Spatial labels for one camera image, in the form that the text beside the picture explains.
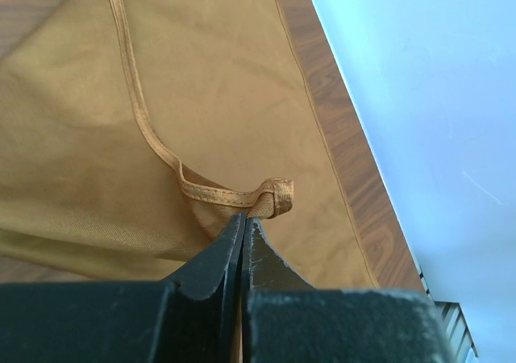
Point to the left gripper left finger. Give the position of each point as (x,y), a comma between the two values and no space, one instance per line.
(188,316)

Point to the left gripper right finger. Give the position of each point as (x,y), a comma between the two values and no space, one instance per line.
(286,319)

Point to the orange cloth napkin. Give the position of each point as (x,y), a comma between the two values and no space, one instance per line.
(132,130)

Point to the aluminium frame rail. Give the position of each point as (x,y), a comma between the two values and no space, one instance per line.
(456,328)

